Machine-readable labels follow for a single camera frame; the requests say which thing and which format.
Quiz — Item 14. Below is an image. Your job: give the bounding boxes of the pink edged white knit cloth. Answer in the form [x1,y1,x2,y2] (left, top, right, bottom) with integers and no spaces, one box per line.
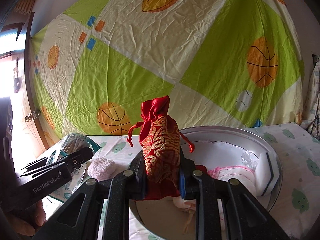
[208,166,257,197]

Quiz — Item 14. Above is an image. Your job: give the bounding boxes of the printed diaper pack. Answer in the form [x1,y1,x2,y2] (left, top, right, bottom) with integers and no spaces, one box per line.
[47,133,101,203]

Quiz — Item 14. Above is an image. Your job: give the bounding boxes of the white sponge block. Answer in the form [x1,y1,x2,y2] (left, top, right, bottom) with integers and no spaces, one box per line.
[254,152,280,197]

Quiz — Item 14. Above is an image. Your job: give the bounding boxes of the fluffy pink sock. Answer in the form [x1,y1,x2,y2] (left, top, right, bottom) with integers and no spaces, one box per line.
[87,157,116,181]

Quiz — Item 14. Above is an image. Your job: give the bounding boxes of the round metal cookie tin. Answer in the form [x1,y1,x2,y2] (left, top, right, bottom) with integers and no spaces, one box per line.
[130,126,282,239]

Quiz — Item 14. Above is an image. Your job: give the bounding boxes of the red gold drawstring pouch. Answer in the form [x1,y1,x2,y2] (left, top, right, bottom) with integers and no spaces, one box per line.
[127,95,195,200]

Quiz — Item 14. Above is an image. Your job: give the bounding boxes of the person's hand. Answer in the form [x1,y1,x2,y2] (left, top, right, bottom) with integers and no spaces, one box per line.
[4,199,47,237]

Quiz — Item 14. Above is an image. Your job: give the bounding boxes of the brown wooden door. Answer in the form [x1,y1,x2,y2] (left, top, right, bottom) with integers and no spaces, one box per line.
[1,0,49,155]

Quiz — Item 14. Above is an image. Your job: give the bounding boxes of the cloud print table cloth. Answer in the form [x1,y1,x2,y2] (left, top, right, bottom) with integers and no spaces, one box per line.
[42,122,320,240]

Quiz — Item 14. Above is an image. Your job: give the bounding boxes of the brass door knob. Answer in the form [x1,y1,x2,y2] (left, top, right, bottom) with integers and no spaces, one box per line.
[24,109,41,122]

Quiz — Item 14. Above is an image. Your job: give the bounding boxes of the clear plastic wrapper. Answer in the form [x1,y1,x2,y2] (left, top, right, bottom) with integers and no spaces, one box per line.
[241,151,259,170]

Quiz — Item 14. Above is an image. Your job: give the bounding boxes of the door hanging ornament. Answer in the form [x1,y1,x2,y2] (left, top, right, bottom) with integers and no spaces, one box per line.
[14,57,22,94]

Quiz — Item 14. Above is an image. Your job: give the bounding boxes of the plaid cloth cover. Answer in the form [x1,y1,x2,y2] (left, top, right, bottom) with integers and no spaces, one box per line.
[301,61,319,140]

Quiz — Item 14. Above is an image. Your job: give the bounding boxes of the green cream sports bedsheet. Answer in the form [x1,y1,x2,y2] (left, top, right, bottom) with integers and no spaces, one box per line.
[30,0,304,145]

